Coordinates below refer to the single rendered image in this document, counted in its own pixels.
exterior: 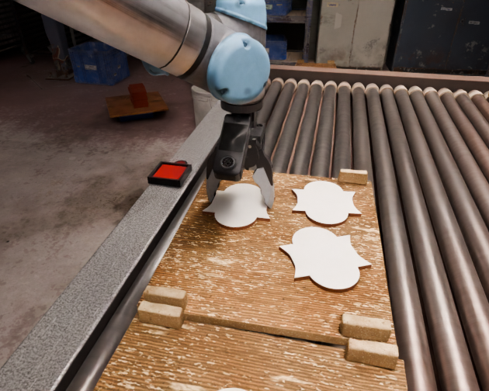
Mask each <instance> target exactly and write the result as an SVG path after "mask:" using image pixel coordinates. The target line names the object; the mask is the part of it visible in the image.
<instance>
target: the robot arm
mask: <svg viewBox="0 0 489 391"><path fill-rule="evenodd" d="M13 1H15V2H18V3H19V4H22V5H24V6H26V7H28V8H30V9H33V10H35V11H37V12H39V13H41V14H44V15H45V16H48V17H50V18H52V19H55V20H57V21H58V22H61V23H63V24H65V25H67V26H70V27H71V28H73V29H76V30H78V31H80V32H82V33H84V34H86V35H88V36H91V37H93V38H95V39H97V40H100V41H102V42H103V43H106V44H108V45H110V46H112V47H115V48H116V49H118V50H121V51H123V52H125V53H127V54H129V55H131V56H133V57H136V58H138V59H140V60H141V61H142V64H143V66H144V68H145V69H146V71H147V72H148V73H149V74H151V75H164V74H165V75H167V76H168V75H170V74H173V75H174V76H176V77H177V78H180V79H182V80H183V81H186V82H188V83H190V84H192V85H195V86H196V87H198V88H201V89H203V90H205V91H207V92H209V93H211V94H212V96H214V97H215V98H216V99H218V100H220V107H221V108H222V109H223V110H225V111H227V112H231V114H226V115H225V117H224V123H223V126H222V130H221V134H220V139H219V142H218V144H217V145H216V146H215V150H214V151H213V152H212V154H211V155H210V157H209V159H208V161H207V165H206V191H207V195H208V198H209V201H210V202H212V201H213V199H214V197H215V195H216V191H217V190H218V188H219V185H220V181H221V180H227V181H233V182H239V181H240V180H241V178H242V174H243V170H244V168H245V169H246V170H249V168H251V167H254V166H255V165H256V167H257V168H256V169H255V171H254V173H253V176H252V177H253V179H254V181H255V183H256V184H258V185H259V187H260V189H261V194H262V195H263V197H264V200H265V204H266V205H267V206H268V207H269V208H270V209H271V208H272V205H273V202H274V197H275V193H274V192H275V191H274V182H273V167H272V161H271V159H270V157H269V156H268V155H267V154H265V152H264V150H265V123H257V111H259V110H260V109H261V108H262V105H263V97H264V96H265V86H266V83H267V81H268V79H269V72H270V62H269V55H268V54H267V52H266V50H265V38H266V30H267V26H266V9H265V1H264V0H216V8H215V12H210V13H204V12H202V11H201V10H199V9H198V8H197V7H195V6H193V5H191V4H190V3H188V2H187V1H185V0H13ZM259 126H261V127H262V128H261V127H259ZM261 143H262V144H261ZM261 148H262V149H261Z"/></svg>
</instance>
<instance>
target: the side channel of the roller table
mask: <svg viewBox="0 0 489 391"><path fill-rule="evenodd" d="M269 78H270V80H271V83H272V80H274V79H275V78H281V79H283V81H284V83H285V81H286V80H288V79H289V78H294V79H295V80H296V81H297V84H298V83H299V81H300V80H302V79H307V80H308V81H309V82H310V85H311V84H312V83H313V82H314V81H315V80H320V81H322V83H323V86H325V84H326V83H327V82H328V81H334V82H335V83H336V85H337V91H338V86H339V84H340V83H341V82H343V81H346V82H348V83H349V84H350V86H351V89H352V86H353V85H354V84H355V83H357V82H360V83H362V84H363V86H364V87H365V90H366V86H367V85H368V84H371V83H373V84H376V85H377V87H378V88H379V90H380V87H381V86H382V85H390V86H391V87H392V88H393V90H394V89H395V88H396V87H397V86H398V85H403V86H404V87H405V88H406V89H407V91H408V90H409V88H411V87H412V86H418V87H419V88H420V89H421V90H422V91H423V90H424V89H425V88H427V87H432V88H434V89H435V90H436V91H437V92H438V91H439V90H440V89H441V88H447V89H449V90H450V91H451V92H454V91H455V90H457V89H462V90H464V91H465V92H466V93H467V94H468V93H469V92H470V91H472V90H478V91H479V92H481V93H482V94H484V93H485V92H488V91H489V77H474V76H461V75H447V74H422V73H408V72H395V71H368V70H355V69H341V68H328V67H302V66H288V65H274V64H270V72H269Z"/></svg>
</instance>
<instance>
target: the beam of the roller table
mask: <svg viewBox="0 0 489 391"><path fill-rule="evenodd" d="M226 114H231V112H227V111H225V110H223V109H222V108H221V107H220V100H218V101H217V103H216V104H215V105H214V106H213V108H212V109H211V110H210V111H209V112H208V113H207V114H206V116H205V117H204V118H203V120H202V121H201V122H200V123H199V125H198V126H197V127H196V128H195V129H194V131H193V132H192V133H191V134H190V135H189V137H188V138H187V139H186V141H185V142H184V143H183V145H182V146H181V147H180V148H179V149H178V150H177V151H176V153H175V154H174V155H173V157H172V158H171V159H170V161H169V162H176V161H187V164H191V165H192V171H191V173H190V174H189V176H188V177H187V179H186V180H185V181H184V183H183V184H182V186H181V187H175V186H168V185H156V184H150V185H149V186H148V187H147V189H146V190H145V191H144V192H143V194H142V195H141V196H140V198H139V199H138V200H137V201H136V202H135V203H134V204H133V206H132V207H131V208H130V210H129V211H128V212H127V214H126V215H125V216H124V217H123V218H122V220H121V221H120V222H119V223H118V224H117V225H116V227H115V228H114V229H113V231H112V232H111V233H110V234H109V236H108V237H107V238H106V239H105V240H104V241H103V243H102V244H101V245H100V246H99V248H98V249H97V250H96V252H95V253H94V254H93V256H91V257H90V259H89V260H88V261H87V262H86V264H85V265H84V266H83V268H82V269H81V270H80V271H79V273H78V274H77V275H76V276H75V277H74V278H73V280H72V281H71V282H70V283H69V285H68V286H67V287H66V289H65V290H64V291H63V292H62V293H61V294H60V296H59V297H58V298H57V299H56V301H55V302H54V303H53V305H52V306H51V307H50V309H49V310H48V311H47V312H46V313H45V314H44V315H43V317H42V318H41V319H40V321H39V322H38V323H37V324H36V326H35V327H34V328H33V329H32V330H31V331H30V333H29V334H28V335H27V336H26V338H25V339H24V340H23V342H22V343H21V344H20V345H19V346H18V348H17V349H16V350H15V351H14V352H13V353H12V355H11V356H10V357H9V359H8V360H7V361H6V363H5V364H4V365H3V366H2V367H1V368H0V391H66V389H67V388H68V386H69V385H70V383H71V381H72V379H73V378H74V377H75V375H76V373H77V372H78V370H79V369H80V367H81V366H82V364H83V362H84V360H85V359H86V358H87V356H88V354H89V352H90V351H91V350H92V348H93V346H94V345H95V343H96V342H97V340H98V339H99V337H100V335H101V333H102V332H103V331H104V329H105V327H106V325H107V324H108V322H109V321H110V319H111V318H112V316H113V314H114V313H115V312H116V309H117V308H118V306H119V305H120V303H121V302H122V300H123V298H124V297H125V295H126V294H127V292H128V291H129V289H130V287H131V286H132V285H133V283H134V281H135V279H136V278H137V276H138V275H139V273H140V271H141V269H142V268H143V267H144V265H145V263H146V262H147V260H148V259H149V257H150V256H151V254H152V252H153V251H154V249H155V248H156V246H157V245H158V242H159V241H160V239H161V238H162V236H163V235H164V233H165V231H166V230H167V229H168V227H169V225H170V223H171V222H172V221H173V219H174V217H175V215H176V214H177V212H178V211H179V209H180V208H181V206H182V204H183V203H184V202H185V200H186V198H187V196H188V195H189V193H190V192H191V190H192V188H193V187H194V185H195V184H196V182H197V181H198V179H199V177H200V176H201V174H202V173H203V171H204V169H205V168H206V165H207V161H208V159H209V157H210V155H211V154H212V152H213V151H214V150H215V146H216V145H217V144H218V142H219V139H220V134H221V130H222V126H223V123H224V117H225V115H226Z"/></svg>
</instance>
